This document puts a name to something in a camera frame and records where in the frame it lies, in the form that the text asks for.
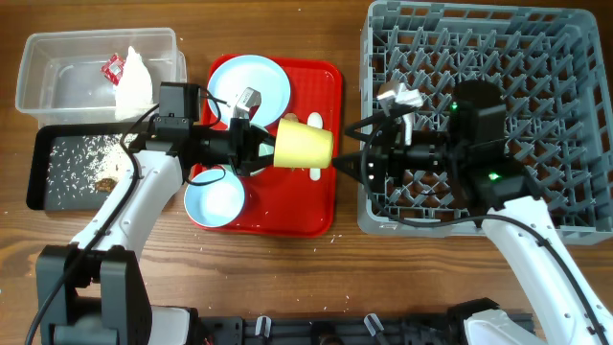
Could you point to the white napkin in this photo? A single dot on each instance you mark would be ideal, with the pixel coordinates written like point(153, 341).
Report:
point(133, 94)

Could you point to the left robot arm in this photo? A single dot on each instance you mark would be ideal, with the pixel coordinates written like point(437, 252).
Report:
point(91, 290)

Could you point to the black waste tray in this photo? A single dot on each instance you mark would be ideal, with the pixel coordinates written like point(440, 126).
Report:
point(35, 198)

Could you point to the grey dishwasher rack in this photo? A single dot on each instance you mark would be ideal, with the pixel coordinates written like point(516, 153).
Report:
point(548, 64)

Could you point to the clear plastic bin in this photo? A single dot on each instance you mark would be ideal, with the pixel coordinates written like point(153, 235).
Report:
point(60, 79)

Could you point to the light blue rice bowl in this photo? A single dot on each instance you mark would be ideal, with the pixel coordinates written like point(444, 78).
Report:
point(215, 198)

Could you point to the red sauce packet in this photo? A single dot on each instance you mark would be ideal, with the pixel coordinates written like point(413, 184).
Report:
point(113, 69)

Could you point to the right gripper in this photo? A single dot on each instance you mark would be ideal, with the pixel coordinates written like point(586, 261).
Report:
point(394, 149)

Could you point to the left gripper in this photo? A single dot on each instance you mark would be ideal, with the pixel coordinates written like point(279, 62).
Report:
point(227, 156)

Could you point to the white plastic spoon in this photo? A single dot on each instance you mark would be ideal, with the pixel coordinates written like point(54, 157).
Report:
point(315, 120)

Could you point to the light blue plate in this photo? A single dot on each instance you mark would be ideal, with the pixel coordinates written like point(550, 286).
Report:
point(251, 75)

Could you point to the green bowl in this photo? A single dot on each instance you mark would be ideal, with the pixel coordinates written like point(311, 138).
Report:
point(261, 153)

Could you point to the white rice pile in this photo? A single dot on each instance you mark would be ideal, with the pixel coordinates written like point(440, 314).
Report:
point(76, 163)

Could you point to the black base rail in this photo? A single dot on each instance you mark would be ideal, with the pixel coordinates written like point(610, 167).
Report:
point(426, 328)

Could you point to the yellow plastic cup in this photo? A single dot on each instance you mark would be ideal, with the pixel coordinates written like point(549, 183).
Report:
point(301, 146)

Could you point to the red serving tray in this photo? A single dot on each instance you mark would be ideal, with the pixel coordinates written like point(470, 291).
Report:
point(286, 202)

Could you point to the brown food chunk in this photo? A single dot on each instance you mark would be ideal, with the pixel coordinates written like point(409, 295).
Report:
point(106, 185)

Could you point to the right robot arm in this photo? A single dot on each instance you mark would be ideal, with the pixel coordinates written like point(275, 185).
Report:
point(502, 196)

